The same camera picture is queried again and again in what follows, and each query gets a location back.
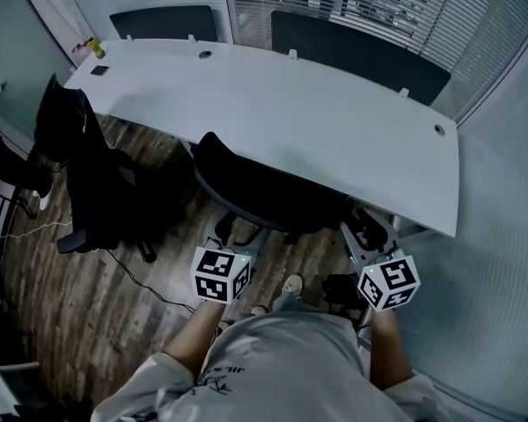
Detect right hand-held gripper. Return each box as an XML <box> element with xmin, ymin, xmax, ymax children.
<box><xmin>339</xmin><ymin>208</ymin><xmax>422</xmax><ymax>312</ymax></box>

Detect wide black desk partition panel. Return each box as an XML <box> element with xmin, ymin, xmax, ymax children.
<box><xmin>271</xmin><ymin>10</ymin><xmax>451</xmax><ymax>107</ymax></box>

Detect black floor cable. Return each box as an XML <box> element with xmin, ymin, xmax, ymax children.
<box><xmin>105</xmin><ymin>248</ymin><xmax>199</xmax><ymax>314</ymax></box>

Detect black mesh office chair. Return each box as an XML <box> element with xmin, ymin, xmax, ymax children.
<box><xmin>192</xmin><ymin>131</ymin><xmax>353</xmax><ymax>245</ymax></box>

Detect thin white cable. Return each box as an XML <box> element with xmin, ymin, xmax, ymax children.
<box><xmin>2</xmin><ymin>221</ymin><xmax>74</xmax><ymax>242</ymax></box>

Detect person's left forearm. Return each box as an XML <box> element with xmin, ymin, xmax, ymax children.
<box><xmin>164</xmin><ymin>299</ymin><xmax>230</xmax><ymax>377</ymax></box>

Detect person's blue jeans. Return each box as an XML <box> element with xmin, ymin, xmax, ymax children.
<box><xmin>270</xmin><ymin>290</ymin><xmax>303</xmax><ymax>314</ymax></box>

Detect white window blinds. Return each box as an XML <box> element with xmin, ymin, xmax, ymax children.
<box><xmin>222</xmin><ymin>0</ymin><xmax>520</xmax><ymax>59</ymax></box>

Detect small black desk partition panel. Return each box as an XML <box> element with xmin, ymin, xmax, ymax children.
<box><xmin>109</xmin><ymin>5</ymin><xmax>219</xmax><ymax>42</ymax></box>

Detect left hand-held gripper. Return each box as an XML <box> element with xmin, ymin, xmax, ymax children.
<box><xmin>189</xmin><ymin>225</ymin><xmax>272</xmax><ymax>303</ymax></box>

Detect black office chair with jacket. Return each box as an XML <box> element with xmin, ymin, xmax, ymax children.
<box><xmin>33</xmin><ymin>72</ymin><xmax>159</xmax><ymax>264</ymax></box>

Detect long white desk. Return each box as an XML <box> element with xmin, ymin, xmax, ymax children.
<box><xmin>63</xmin><ymin>38</ymin><xmax>462</xmax><ymax>238</ymax></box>

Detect person's right forearm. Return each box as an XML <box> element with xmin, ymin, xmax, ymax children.
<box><xmin>369</xmin><ymin>308</ymin><xmax>413</xmax><ymax>390</ymax></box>

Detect person's white printed t-shirt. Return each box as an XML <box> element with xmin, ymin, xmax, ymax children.
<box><xmin>90</xmin><ymin>309</ymin><xmax>454</xmax><ymax>422</ymax></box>

